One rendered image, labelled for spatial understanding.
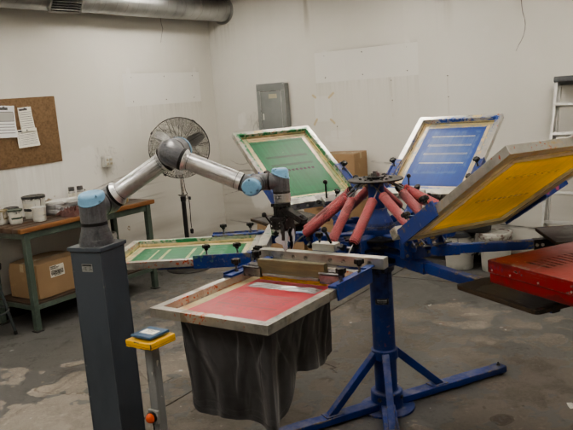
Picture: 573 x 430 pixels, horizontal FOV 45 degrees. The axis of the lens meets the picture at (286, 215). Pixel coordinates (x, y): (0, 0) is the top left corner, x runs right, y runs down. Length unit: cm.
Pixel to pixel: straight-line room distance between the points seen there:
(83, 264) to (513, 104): 473
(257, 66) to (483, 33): 265
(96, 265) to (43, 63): 404
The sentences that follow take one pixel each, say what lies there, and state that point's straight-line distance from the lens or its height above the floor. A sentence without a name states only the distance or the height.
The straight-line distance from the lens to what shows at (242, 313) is 278.
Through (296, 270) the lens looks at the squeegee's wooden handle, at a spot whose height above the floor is 102.
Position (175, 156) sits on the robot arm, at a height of 157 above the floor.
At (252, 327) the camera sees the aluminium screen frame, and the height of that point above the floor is 98.
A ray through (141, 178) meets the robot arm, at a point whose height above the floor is 147.
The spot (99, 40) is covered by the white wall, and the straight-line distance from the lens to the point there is 742.
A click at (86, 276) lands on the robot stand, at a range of 319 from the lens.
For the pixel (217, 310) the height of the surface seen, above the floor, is 96.
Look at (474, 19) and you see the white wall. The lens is 702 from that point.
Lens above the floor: 179
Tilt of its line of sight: 10 degrees down
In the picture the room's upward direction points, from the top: 4 degrees counter-clockwise
